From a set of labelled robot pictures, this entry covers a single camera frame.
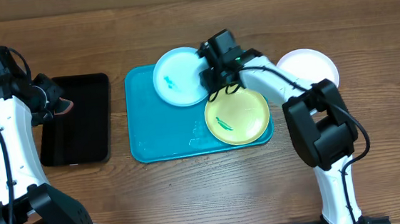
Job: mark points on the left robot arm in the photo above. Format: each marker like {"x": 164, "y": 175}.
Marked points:
{"x": 26, "y": 196}

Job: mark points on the white plate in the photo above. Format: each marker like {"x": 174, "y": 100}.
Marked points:
{"x": 309, "y": 64}

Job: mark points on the black plastic tray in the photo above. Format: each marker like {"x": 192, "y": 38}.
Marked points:
{"x": 83, "y": 135}

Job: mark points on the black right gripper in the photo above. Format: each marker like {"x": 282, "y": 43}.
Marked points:
{"x": 209, "y": 80}

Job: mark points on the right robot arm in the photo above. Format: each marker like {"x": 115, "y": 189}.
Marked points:
{"x": 322, "y": 130}

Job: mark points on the teal plastic tray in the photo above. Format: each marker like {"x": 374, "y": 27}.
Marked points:
{"x": 159, "y": 131}

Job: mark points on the light blue plate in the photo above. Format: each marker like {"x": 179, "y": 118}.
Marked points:
{"x": 176, "y": 77}

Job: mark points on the yellow-green plate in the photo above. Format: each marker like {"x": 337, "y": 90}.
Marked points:
{"x": 238, "y": 118}

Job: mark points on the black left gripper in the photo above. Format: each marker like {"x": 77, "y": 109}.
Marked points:
{"x": 54, "y": 88}

